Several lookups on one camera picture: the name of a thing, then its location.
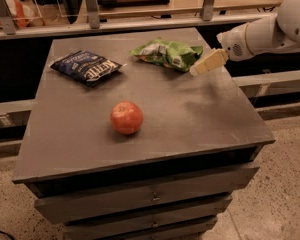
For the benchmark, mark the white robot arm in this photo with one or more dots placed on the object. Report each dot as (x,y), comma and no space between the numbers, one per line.
(278,33)

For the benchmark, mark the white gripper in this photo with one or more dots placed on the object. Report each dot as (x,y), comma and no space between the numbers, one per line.
(232,43)

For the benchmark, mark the grey metal railing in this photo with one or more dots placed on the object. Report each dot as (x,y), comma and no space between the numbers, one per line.
(51,19)

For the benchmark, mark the green rice chip bag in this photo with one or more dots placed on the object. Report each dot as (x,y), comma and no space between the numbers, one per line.
(171,54)

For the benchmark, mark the blue Kettle chip bag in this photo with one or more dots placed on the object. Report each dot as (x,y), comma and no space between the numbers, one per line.
(85,67)

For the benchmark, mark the grey drawer cabinet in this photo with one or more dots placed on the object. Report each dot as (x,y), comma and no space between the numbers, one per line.
(197,144)

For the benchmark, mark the orange white plastic bag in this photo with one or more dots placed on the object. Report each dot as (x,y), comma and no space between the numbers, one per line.
(24,15)

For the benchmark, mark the red apple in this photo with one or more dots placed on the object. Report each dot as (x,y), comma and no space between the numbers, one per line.
(126,118)

